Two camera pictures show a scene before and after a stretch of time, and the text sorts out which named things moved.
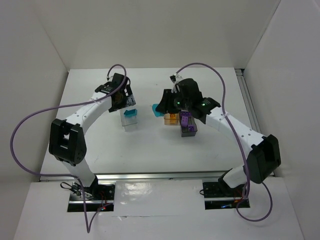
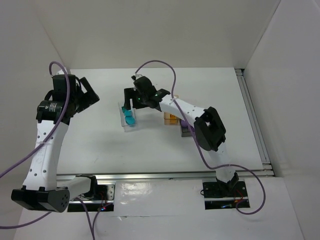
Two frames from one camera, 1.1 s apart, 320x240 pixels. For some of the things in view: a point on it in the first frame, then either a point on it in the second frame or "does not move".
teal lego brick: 156,113 -> 130,120
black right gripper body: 164,104 -> 128,93
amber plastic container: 171,119 does not move
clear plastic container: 129,116 does not move
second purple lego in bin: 184,121 does not move
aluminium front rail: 149,176 does not move
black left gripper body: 129,97 -> 88,94
